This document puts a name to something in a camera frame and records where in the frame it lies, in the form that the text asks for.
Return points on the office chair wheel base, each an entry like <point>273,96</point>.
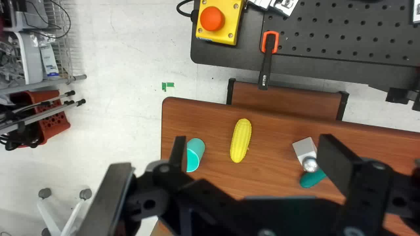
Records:
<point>65,211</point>

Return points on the teal plastic cup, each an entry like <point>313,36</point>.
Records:
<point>195,153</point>

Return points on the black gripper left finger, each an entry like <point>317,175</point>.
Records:
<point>178,153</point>

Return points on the yellow toy corn cob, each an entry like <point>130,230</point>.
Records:
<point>240,140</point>

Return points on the white salt shaker, metal cap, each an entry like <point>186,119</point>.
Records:
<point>304,152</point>

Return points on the white printed marker tag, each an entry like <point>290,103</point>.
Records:
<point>279,6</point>

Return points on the red plastic crate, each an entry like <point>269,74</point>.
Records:
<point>50,123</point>

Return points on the brown lower table shelf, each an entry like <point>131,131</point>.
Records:
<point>283,100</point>

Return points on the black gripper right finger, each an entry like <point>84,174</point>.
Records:
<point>337,165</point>

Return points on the yellow emergency stop button box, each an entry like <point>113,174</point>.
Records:
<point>218,22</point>

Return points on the black perforated breadboard table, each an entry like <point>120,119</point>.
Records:
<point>341,44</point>

